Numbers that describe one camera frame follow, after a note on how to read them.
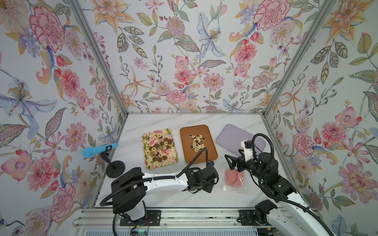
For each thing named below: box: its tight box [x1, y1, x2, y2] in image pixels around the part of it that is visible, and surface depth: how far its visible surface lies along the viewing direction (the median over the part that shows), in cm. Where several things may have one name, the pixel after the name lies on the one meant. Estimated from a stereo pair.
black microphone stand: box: [99, 145, 126, 179], surface depth 91 cm
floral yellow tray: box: [141, 128, 179, 170], surface depth 100 cm
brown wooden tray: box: [179, 124, 219, 164], surface depth 107 cm
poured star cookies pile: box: [188, 133, 206, 153], surface depth 103 cm
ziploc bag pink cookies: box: [222, 168, 248, 194], surface depth 84 cm
